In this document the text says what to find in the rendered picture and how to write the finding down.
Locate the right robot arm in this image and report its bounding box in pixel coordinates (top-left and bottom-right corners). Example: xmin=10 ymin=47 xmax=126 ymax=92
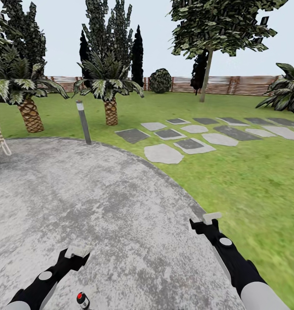
xmin=190 ymin=212 xmax=290 ymax=310

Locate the pesticide atomizer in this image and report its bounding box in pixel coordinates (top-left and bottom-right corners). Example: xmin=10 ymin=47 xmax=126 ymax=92
xmin=77 ymin=293 xmax=90 ymax=310

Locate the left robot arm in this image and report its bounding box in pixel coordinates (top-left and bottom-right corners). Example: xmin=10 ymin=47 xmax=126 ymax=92
xmin=2 ymin=245 xmax=90 ymax=310

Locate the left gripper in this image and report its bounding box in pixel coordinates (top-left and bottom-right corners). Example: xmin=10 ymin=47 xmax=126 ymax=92
xmin=57 ymin=250 xmax=90 ymax=273

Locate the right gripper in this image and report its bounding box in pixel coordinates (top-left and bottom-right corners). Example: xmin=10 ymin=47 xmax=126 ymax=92
xmin=190 ymin=219 xmax=220 ymax=238

